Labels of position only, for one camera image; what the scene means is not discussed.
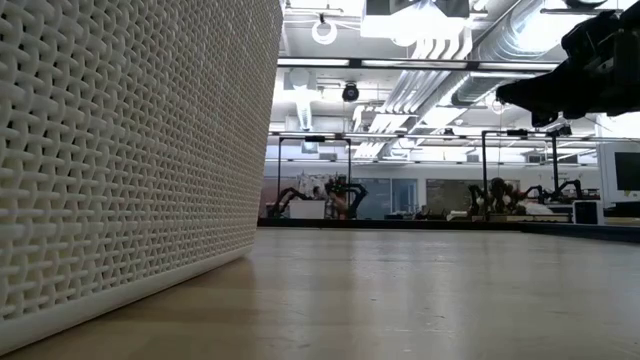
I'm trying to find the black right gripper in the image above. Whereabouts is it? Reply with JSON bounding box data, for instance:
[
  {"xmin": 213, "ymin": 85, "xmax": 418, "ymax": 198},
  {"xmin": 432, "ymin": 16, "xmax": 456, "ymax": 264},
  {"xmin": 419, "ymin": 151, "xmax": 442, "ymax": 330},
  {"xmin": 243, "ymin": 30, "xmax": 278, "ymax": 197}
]
[{"xmin": 496, "ymin": 28, "xmax": 640, "ymax": 128}]

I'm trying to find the white box with black front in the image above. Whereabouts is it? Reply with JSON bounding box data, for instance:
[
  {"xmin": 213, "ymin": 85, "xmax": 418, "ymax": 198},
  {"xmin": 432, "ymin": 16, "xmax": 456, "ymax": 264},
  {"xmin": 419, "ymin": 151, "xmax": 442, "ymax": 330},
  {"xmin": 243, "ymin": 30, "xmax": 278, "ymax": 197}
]
[{"xmin": 572, "ymin": 199, "xmax": 605, "ymax": 225}]

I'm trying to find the white round ceiling fixture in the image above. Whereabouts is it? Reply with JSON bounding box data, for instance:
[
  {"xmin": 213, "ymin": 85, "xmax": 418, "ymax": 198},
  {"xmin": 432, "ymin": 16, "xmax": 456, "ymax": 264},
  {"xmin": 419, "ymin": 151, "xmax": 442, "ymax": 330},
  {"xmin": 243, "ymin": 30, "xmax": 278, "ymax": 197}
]
[{"xmin": 311, "ymin": 13, "xmax": 339, "ymax": 46}]

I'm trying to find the small white bin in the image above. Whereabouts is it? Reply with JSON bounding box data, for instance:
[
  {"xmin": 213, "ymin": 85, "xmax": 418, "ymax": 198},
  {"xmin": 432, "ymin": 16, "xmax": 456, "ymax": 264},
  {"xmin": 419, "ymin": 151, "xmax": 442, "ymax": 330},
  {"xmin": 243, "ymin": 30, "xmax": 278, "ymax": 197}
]
[{"xmin": 288, "ymin": 199, "xmax": 327, "ymax": 220}]

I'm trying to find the white woven plastic basket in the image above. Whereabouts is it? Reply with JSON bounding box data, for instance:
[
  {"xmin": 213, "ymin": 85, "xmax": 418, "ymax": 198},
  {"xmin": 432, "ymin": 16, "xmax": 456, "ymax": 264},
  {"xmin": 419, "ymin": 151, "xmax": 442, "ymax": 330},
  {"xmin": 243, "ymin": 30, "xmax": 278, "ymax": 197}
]
[{"xmin": 0, "ymin": 0, "xmax": 285, "ymax": 357}]

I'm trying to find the silver ventilation duct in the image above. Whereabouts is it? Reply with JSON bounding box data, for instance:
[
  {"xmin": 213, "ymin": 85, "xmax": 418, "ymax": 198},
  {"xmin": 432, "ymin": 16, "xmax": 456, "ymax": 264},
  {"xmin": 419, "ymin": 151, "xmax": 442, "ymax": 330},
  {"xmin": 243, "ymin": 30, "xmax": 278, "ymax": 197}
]
[{"xmin": 449, "ymin": 0, "xmax": 566, "ymax": 109}]

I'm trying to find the black station frame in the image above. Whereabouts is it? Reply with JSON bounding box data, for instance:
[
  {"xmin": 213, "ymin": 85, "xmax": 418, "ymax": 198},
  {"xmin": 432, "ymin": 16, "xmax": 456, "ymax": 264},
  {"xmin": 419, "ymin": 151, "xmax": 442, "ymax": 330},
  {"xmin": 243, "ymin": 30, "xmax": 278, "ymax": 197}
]
[
  {"xmin": 480, "ymin": 124, "xmax": 574, "ymax": 221},
  {"xmin": 276, "ymin": 132, "xmax": 354, "ymax": 221}
]

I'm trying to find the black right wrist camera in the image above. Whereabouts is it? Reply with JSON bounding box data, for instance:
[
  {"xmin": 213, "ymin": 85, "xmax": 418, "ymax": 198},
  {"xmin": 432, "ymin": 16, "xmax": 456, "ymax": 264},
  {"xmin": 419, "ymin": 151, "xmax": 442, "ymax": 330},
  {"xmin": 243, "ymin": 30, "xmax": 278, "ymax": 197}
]
[{"xmin": 560, "ymin": 9, "xmax": 626, "ymax": 60}]

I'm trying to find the black ceiling rail fixture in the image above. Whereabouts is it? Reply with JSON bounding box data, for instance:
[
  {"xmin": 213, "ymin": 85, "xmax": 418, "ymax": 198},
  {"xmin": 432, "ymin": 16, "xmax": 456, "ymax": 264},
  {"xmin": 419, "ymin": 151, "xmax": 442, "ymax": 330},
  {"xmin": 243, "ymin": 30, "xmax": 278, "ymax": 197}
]
[{"xmin": 540, "ymin": 0, "xmax": 619, "ymax": 15}]

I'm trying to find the white-framed wall monitor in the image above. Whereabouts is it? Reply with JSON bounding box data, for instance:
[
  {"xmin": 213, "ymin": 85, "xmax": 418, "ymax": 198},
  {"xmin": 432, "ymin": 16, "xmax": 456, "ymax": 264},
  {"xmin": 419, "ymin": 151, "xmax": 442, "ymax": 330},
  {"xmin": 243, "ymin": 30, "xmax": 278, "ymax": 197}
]
[{"xmin": 597, "ymin": 141, "xmax": 640, "ymax": 206}]

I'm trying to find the black overhead frame bar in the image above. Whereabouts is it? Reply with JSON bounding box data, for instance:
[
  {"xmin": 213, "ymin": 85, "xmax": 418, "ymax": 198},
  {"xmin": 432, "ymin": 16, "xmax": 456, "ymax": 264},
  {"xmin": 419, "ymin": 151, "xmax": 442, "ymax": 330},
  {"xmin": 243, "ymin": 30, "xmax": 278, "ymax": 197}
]
[{"xmin": 276, "ymin": 57, "xmax": 561, "ymax": 73}]

